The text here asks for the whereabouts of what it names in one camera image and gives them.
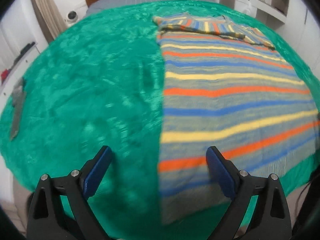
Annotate striped knit sweater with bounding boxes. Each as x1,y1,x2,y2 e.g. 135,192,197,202
152,12,320,225

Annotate white desk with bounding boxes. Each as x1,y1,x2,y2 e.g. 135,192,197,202
219,0,290,29

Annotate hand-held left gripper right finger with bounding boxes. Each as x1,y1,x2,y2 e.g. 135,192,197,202
205,146,293,240

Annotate person's leg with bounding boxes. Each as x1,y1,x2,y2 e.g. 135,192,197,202
292,165,320,240

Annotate dark clothes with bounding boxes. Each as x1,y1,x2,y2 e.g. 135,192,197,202
14,42,35,63

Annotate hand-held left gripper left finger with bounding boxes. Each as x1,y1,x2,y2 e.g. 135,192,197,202
26,145,113,240

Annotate white window seat cabinet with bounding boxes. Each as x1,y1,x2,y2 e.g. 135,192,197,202
0,40,48,110

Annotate green blanket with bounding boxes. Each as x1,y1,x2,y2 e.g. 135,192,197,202
0,0,320,240

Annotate beige curtain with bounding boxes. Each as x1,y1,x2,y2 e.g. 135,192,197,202
29,0,63,43

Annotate white wardrobe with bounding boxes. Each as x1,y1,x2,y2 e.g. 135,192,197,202
275,0,320,55

